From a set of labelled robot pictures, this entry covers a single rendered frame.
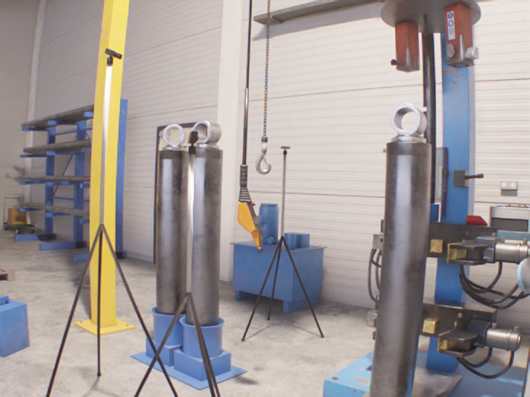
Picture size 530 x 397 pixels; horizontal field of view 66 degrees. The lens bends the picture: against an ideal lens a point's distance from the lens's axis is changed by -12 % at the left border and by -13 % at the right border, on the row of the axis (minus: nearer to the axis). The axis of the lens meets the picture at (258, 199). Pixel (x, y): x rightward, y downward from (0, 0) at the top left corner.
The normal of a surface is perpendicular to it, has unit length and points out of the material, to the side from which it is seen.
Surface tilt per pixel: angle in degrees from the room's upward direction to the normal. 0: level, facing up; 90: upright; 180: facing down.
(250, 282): 90
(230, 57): 90
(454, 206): 90
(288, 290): 90
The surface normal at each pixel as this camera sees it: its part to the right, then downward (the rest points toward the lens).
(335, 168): -0.65, 0.00
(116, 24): 0.76, 0.04
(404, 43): -0.88, -0.01
